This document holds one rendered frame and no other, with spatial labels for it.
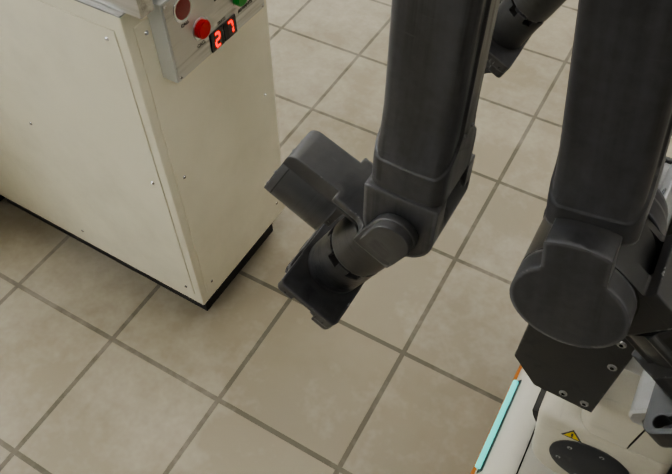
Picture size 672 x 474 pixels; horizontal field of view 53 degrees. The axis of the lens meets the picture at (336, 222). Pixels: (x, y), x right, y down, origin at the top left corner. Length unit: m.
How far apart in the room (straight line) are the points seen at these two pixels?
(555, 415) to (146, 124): 0.74
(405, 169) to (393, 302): 1.19
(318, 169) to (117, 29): 0.55
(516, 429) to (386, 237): 0.78
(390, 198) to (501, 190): 1.42
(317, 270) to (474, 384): 0.98
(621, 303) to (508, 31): 0.53
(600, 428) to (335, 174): 0.50
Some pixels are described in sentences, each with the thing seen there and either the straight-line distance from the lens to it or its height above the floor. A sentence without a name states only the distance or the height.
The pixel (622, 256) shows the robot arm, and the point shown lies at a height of 1.04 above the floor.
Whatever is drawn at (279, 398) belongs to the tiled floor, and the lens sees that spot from 1.51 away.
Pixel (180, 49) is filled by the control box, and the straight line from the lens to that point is 1.07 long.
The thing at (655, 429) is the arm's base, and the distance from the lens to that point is 0.53.
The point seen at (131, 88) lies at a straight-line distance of 1.09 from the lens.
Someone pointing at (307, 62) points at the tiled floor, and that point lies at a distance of 2.24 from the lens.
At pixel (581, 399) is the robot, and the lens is 0.81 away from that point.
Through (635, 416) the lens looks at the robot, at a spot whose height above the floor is 0.89.
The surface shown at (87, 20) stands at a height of 0.81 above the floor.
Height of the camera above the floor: 1.38
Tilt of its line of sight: 52 degrees down
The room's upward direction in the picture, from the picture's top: straight up
